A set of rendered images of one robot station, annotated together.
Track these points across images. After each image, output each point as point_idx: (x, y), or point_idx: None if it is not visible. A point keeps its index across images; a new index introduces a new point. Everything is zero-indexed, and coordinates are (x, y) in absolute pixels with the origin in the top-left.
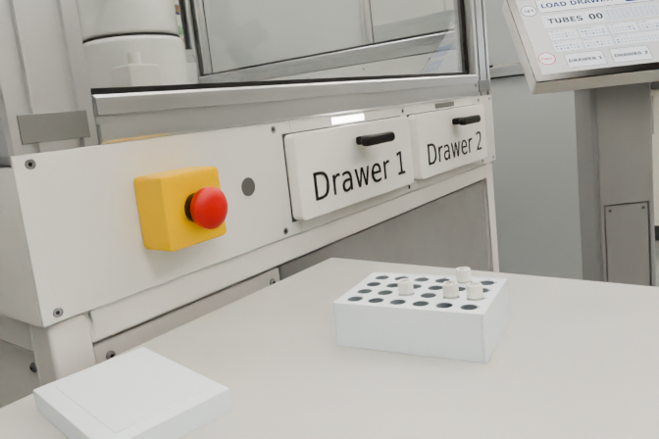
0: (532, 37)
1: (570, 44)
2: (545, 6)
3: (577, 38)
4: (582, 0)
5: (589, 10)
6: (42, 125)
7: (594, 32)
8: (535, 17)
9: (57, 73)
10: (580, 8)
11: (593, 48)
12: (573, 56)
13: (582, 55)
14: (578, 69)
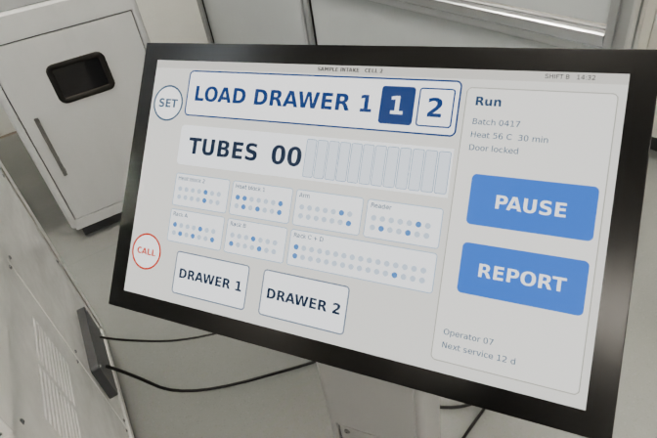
0: (144, 184)
1: (199, 227)
2: (202, 96)
3: (219, 214)
4: (283, 95)
5: (283, 132)
6: None
7: (260, 208)
8: (173, 124)
9: None
10: (265, 120)
11: (238, 255)
12: (191, 263)
13: (207, 266)
14: (185, 301)
